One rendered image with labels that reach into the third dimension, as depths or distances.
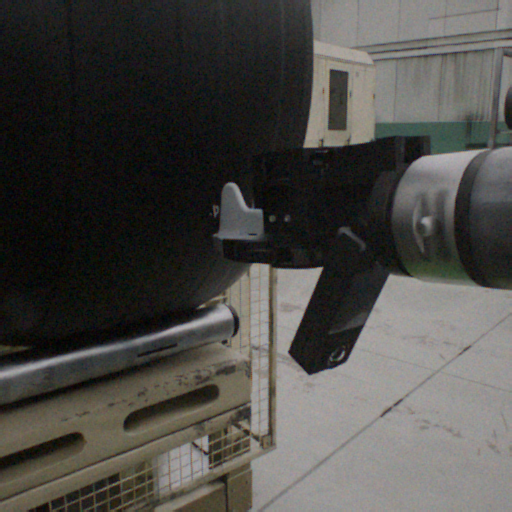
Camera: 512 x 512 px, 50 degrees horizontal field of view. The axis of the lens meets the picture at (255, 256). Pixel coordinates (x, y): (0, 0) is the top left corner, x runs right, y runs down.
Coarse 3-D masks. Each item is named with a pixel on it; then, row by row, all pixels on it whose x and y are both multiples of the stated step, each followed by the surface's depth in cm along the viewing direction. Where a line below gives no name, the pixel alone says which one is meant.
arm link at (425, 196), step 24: (408, 168) 31; (432, 168) 29; (456, 168) 28; (408, 192) 30; (432, 192) 28; (456, 192) 27; (408, 216) 29; (432, 216) 28; (408, 240) 30; (432, 240) 29; (408, 264) 31; (432, 264) 29; (456, 264) 28
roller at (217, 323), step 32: (160, 320) 61; (192, 320) 62; (224, 320) 65; (32, 352) 52; (64, 352) 53; (96, 352) 55; (128, 352) 57; (160, 352) 59; (0, 384) 49; (32, 384) 51; (64, 384) 53
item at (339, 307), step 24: (336, 240) 35; (360, 240) 34; (336, 264) 35; (360, 264) 34; (336, 288) 35; (360, 288) 36; (312, 312) 37; (336, 312) 36; (360, 312) 38; (312, 336) 38; (336, 336) 38; (312, 360) 38; (336, 360) 39
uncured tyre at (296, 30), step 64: (0, 0) 35; (64, 0) 35; (128, 0) 36; (192, 0) 40; (256, 0) 43; (0, 64) 35; (64, 64) 35; (128, 64) 37; (192, 64) 40; (256, 64) 44; (0, 128) 37; (64, 128) 37; (128, 128) 39; (192, 128) 42; (256, 128) 46; (0, 192) 39; (64, 192) 39; (128, 192) 41; (192, 192) 45; (0, 256) 42; (64, 256) 42; (128, 256) 45; (192, 256) 50; (0, 320) 49; (64, 320) 49; (128, 320) 56
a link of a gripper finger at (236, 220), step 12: (228, 192) 44; (228, 204) 44; (240, 204) 43; (228, 216) 45; (240, 216) 43; (252, 216) 42; (228, 228) 45; (240, 228) 43; (252, 228) 42; (216, 240) 46
